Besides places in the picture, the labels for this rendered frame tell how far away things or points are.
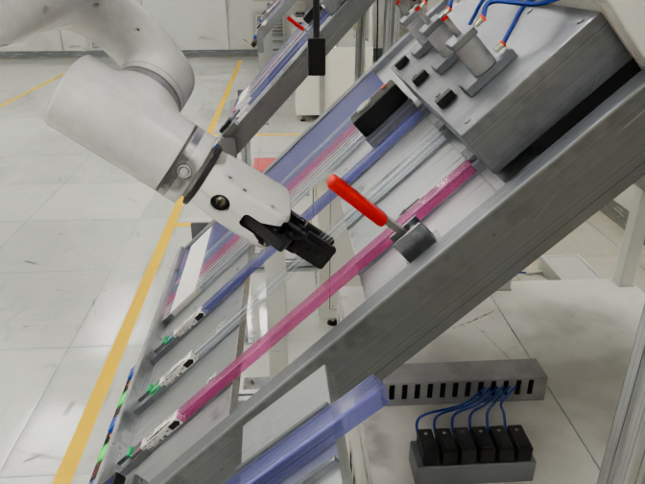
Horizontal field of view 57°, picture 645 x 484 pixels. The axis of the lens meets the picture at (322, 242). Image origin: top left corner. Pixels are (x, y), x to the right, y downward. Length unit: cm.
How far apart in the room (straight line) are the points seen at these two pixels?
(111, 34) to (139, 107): 10
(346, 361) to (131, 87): 35
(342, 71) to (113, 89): 462
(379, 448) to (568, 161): 55
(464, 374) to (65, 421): 136
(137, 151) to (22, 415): 155
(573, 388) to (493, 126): 66
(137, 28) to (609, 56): 45
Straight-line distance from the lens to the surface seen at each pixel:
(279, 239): 63
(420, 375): 97
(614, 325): 129
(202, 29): 935
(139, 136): 63
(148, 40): 69
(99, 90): 63
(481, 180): 55
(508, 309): 126
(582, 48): 52
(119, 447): 79
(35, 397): 216
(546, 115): 52
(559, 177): 49
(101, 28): 69
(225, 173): 63
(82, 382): 216
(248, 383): 201
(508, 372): 101
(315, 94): 522
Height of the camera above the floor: 125
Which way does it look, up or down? 25 degrees down
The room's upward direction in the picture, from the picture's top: straight up
